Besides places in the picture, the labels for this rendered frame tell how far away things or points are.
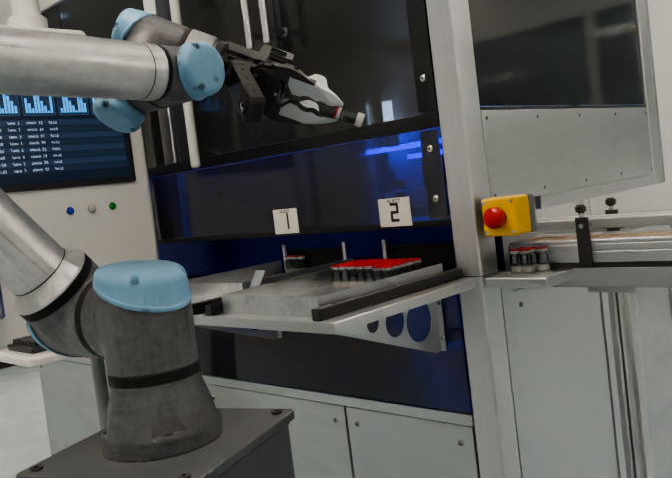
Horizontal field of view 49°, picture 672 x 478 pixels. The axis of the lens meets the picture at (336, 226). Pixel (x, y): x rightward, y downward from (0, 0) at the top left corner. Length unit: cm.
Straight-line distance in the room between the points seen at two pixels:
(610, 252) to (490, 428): 41
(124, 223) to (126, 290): 116
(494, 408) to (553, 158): 58
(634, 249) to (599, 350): 53
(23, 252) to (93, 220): 104
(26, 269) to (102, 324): 13
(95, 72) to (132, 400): 40
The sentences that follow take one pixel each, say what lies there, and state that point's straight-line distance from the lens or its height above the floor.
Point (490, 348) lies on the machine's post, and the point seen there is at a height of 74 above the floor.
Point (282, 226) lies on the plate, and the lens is 180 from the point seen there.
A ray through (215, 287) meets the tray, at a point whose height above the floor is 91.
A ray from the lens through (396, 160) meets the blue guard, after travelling 154.
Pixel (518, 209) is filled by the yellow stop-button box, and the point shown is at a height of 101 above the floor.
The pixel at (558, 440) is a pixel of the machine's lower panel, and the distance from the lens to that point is 174.
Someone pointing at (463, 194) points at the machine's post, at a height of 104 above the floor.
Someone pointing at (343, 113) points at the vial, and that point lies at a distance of 116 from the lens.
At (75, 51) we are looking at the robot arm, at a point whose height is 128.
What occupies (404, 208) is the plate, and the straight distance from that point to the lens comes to 153.
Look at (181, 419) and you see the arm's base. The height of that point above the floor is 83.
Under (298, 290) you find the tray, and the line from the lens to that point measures 151.
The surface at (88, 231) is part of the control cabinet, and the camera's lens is 203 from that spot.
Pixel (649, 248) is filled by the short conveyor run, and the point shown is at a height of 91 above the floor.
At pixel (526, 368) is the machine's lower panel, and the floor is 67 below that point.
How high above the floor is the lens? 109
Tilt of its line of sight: 3 degrees down
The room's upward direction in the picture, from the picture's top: 7 degrees counter-clockwise
